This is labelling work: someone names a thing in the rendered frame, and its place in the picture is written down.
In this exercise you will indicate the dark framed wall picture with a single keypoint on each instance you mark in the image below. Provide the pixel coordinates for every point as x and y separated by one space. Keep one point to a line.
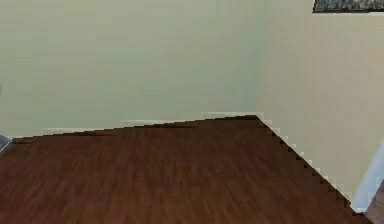
350 5

